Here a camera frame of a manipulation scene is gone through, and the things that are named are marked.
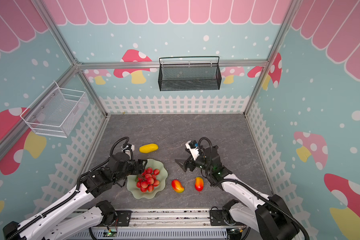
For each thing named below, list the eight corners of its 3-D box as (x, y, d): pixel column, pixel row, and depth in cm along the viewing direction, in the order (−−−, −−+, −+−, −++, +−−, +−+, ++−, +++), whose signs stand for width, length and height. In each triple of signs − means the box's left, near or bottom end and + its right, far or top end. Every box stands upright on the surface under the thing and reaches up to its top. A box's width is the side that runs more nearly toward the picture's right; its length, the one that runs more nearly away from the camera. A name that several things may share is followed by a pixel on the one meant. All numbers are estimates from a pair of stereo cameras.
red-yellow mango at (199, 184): (194, 191, 84) (195, 189, 81) (194, 179, 89) (194, 176, 86) (203, 191, 84) (204, 189, 81) (203, 179, 89) (203, 176, 86)
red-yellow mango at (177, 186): (177, 195, 83) (177, 194, 80) (170, 184, 87) (169, 182, 84) (184, 190, 85) (184, 188, 82) (177, 179, 89) (176, 177, 86)
